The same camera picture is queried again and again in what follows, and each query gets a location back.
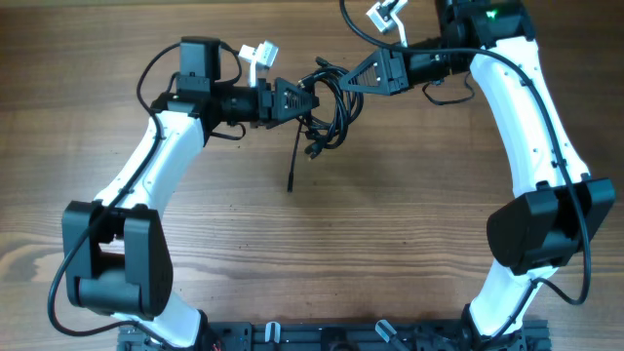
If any thick black USB cable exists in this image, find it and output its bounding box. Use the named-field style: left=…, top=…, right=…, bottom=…
left=295, top=56, right=366, bottom=161

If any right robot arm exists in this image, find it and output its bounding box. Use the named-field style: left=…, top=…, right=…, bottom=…
left=340, top=1, right=615, bottom=349

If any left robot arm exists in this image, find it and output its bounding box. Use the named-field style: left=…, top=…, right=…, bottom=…
left=51, top=36, right=319, bottom=350

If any left camera black cable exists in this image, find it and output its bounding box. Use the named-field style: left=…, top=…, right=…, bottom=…
left=45, top=41, right=245, bottom=338

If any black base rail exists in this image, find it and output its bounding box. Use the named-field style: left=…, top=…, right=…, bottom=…
left=116, top=320, right=553, bottom=351

